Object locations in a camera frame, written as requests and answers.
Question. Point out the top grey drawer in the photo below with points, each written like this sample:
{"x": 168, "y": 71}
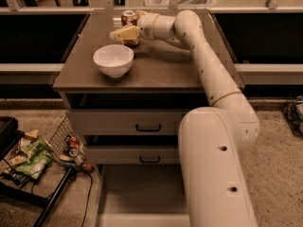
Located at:
{"x": 132, "y": 113}

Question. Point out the black wire crate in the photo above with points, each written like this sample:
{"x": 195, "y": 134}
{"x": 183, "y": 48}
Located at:
{"x": 293, "y": 113}

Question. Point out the middle grey drawer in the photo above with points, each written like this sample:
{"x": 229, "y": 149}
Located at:
{"x": 131, "y": 149}

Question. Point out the bottom grey drawer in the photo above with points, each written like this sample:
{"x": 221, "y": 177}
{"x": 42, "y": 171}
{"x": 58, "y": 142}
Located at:
{"x": 142, "y": 196}

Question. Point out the grey drawer cabinet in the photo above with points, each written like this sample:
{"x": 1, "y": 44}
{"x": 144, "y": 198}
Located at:
{"x": 157, "y": 67}

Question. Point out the grey drawer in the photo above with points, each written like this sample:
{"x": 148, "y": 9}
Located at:
{"x": 142, "y": 196}
{"x": 132, "y": 113}
{"x": 131, "y": 149}

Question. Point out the red soda can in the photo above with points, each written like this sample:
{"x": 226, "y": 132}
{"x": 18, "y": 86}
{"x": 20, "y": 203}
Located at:
{"x": 74, "y": 142}

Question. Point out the black wire basket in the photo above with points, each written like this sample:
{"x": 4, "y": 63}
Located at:
{"x": 72, "y": 160}

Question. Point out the orange soda can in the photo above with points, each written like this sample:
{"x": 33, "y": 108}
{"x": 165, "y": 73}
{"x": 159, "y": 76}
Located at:
{"x": 129, "y": 17}

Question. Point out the white ceramic bowl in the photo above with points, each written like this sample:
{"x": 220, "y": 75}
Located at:
{"x": 114, "y": 60}

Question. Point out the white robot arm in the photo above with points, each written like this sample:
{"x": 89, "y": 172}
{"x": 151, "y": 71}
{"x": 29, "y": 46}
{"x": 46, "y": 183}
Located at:
{"x": 210, "y": 139}

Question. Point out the green snack bag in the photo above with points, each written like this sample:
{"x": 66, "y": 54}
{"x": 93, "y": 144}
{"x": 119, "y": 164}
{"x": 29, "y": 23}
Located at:
{"x": 38, "y": 157}

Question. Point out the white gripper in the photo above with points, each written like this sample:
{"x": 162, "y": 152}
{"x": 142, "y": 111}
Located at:
{"x": 149, "y": 25}

